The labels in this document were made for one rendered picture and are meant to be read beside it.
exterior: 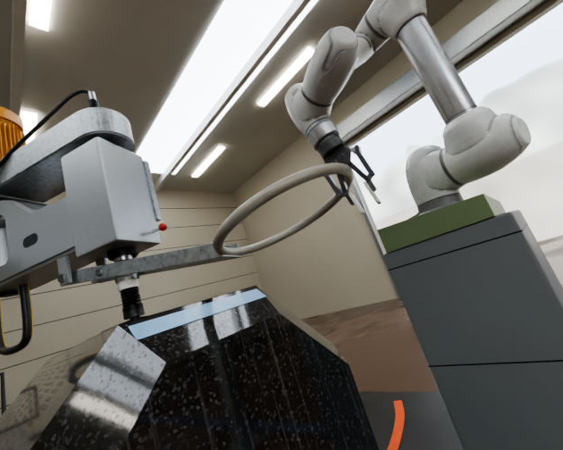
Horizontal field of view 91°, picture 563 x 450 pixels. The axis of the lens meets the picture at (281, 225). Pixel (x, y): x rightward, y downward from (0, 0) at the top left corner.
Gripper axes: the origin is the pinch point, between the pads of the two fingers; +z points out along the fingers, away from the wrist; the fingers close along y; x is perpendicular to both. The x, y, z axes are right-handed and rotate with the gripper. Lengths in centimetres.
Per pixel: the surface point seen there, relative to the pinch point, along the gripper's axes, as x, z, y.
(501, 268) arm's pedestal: -21.3, 34.4, -17.7
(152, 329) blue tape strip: 47, 8, 36
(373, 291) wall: -481, 67, 157
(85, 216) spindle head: 28, -46, 81
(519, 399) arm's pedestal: -22, 68, -2
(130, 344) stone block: 51, 9, 37
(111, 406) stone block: 56, 16, 37
